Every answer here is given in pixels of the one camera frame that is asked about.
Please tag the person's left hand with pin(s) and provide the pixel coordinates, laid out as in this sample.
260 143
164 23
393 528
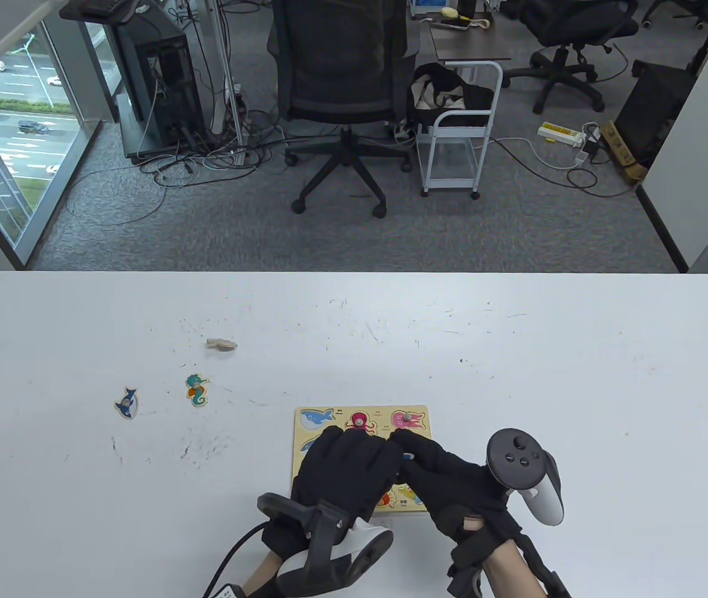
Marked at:
347 467

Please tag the person's right hand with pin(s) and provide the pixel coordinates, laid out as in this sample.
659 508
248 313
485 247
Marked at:
453 486

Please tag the red crab puzzle piece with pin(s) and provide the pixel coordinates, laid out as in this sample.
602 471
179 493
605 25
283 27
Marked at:
386 499

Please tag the wooden puzzle frame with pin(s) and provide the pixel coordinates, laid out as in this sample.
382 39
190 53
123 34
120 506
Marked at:
340 414

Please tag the pink squid puzzle piece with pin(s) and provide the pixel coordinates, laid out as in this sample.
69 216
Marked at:
405 420

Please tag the teal seahorse puzzle piece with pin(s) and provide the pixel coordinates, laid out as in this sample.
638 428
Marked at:
197 390

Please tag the wooden turtle puzzle piece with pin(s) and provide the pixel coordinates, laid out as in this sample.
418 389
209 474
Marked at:
221 344

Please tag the blue shark puzzle piece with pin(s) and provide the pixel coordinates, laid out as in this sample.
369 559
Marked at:
126 403

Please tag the person's right forearm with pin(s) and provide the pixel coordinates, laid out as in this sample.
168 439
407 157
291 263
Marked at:
509 576

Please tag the black right hand controller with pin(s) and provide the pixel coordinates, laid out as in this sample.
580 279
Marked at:
519 461

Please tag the black hand controller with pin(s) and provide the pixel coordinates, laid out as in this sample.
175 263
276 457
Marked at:
519 461
335 554

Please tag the black left hand controller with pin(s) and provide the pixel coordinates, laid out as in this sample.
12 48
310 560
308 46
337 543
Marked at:
335 554

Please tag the white rolling cart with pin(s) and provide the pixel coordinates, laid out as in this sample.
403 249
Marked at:
456 185

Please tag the white yellow power strip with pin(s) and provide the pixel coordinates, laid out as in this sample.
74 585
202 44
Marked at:
559 132

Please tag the cardboard box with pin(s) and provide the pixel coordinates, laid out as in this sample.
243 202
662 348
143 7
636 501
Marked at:
624 152

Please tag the white plug adapter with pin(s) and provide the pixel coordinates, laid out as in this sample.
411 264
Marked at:
590 134

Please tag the black and beige bag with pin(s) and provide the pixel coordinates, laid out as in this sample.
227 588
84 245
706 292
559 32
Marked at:
447 93

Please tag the black mesh office chair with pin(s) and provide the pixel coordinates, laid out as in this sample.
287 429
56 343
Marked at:
341 68

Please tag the white rig pole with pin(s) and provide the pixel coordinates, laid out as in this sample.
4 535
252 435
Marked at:
227 81

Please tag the black computer tower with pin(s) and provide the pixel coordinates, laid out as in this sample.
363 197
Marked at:
164 93

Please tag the black case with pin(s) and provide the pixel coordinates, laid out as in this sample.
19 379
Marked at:
652 109

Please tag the brown side table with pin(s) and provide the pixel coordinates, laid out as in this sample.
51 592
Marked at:
472 43

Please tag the pale yellow curved object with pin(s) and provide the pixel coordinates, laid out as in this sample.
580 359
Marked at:
481 23

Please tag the yellow round object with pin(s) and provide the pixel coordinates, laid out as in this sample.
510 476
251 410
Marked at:
450 12

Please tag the blue white box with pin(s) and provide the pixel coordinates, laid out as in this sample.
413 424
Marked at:
428 6

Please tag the glass window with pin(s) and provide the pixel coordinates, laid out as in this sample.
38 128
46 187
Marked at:
11 137

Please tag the black bottle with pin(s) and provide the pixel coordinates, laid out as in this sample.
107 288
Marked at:
466 6

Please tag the black monitor stand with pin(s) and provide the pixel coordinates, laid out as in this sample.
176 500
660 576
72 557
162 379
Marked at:
101 9

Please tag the black left wrist camera module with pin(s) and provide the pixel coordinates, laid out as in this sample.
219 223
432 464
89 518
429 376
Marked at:
226 592

